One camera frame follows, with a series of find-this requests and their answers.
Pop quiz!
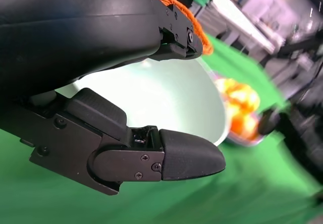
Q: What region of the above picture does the green tablecloth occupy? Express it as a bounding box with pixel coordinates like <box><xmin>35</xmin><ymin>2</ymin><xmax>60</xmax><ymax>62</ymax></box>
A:
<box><xmin>0</xmin><ymin>0</ymin><xmax>323</xmax><ymax>224</ymax></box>

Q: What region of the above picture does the grey round bowl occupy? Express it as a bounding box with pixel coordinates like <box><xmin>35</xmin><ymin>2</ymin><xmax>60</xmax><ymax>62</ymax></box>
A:
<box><xmin>54</xmin><ymin>57</ymin><xmax>229</xmax><ymax>146</ymax></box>

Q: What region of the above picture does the orange wicker basket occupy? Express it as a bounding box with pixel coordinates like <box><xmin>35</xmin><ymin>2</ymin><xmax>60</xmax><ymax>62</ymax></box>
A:
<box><xmin>145</xmin><ymin>0</ymin><xmax>214</xmax><ymax>56</ymax></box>

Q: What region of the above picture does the lavender round plate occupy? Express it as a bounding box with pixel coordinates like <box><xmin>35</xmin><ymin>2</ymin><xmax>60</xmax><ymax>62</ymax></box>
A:
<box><xmin>211</xmin><ymin>70</ymin><xmax>266</xmax><ymax>148</ymax></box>

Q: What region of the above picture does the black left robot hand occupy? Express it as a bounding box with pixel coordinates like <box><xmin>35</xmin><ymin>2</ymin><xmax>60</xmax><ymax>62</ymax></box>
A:
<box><xmin>0</xmin><ymin>0</ymin><xmax>227</xmax><ymax>196</ymax></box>

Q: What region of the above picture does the orange striped ring bread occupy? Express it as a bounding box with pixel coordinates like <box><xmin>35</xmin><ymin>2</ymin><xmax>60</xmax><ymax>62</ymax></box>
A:
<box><xmin>216</xmin><ymin>78</ymin><xmax>261</xmax><ymax>114</ymax></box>

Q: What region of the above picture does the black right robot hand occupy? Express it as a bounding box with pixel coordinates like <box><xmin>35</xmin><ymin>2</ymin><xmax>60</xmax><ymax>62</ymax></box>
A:
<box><xmin>257</xmin><ymin>87</ymin><xmax>323</xmax><ymax>184</ymax></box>

